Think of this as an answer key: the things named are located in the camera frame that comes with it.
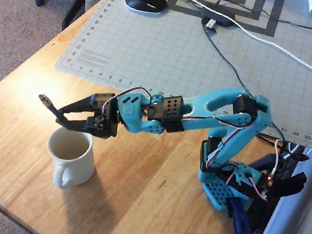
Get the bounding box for blue and silver pen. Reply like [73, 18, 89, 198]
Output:
[36, 93, 65, 117]

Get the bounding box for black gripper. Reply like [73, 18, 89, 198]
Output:
[53, 86, 125, 142]

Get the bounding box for thin black hub cable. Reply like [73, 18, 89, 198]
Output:
[233, 8, 312, 33]

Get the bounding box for blue table clamp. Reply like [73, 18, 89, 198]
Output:
[222, 196, 256, 234]

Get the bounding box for black and silver computer mouse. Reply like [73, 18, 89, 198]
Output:
[123, 0, 169, 16]

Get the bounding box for black and white patterned sheet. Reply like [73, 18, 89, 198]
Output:
[164, 0, 283, 38]

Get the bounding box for black power cable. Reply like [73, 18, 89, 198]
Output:
[183, 17, 312, 162]

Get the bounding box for grey gridded cutting mat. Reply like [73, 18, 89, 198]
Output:
[48, 0, 312, 150]

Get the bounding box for black usb hub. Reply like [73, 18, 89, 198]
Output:
[198, 7, 237, 32]

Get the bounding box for white usb cable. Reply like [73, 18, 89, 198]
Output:
[138, 0, 312, 181]

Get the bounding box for cream ceramic mug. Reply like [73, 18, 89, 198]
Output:
[41, 126, 101, 194]

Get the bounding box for black clamp handle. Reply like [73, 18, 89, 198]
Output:
[272, 168, 308, 204]

